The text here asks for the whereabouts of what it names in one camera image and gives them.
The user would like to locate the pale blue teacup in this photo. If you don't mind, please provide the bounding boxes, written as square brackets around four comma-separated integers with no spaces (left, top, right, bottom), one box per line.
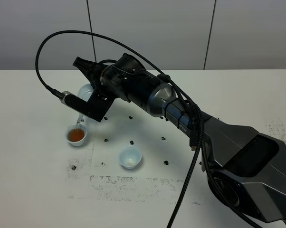
[66,124,87,147]
[118,145,142,170]

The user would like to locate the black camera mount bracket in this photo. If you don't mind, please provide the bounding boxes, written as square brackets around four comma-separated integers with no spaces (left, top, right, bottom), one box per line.
[70,89,117,122]

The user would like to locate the left pale blue teacup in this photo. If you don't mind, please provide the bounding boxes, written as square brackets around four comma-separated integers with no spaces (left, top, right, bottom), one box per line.
[66,124,87,147]

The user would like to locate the black braided camera cable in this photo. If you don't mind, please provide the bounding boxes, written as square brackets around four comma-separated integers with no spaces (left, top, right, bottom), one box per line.
[35,30,205,228]

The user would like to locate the right pale blue teacup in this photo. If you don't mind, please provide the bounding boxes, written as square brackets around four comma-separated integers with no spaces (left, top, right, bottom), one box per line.
[118,145,142,170]

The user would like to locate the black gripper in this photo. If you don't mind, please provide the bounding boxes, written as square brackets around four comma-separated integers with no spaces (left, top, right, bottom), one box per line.
[73,53,148,102]

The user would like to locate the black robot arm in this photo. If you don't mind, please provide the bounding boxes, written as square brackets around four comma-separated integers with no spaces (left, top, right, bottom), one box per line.
[73,54,286,225]

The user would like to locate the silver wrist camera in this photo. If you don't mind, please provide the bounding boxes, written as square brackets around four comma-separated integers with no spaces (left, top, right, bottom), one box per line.
[61,91,81,108]

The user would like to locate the pale blue porcelain teapot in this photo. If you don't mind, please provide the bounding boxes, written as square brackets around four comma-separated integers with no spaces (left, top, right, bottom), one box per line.
[76,84,94,129]

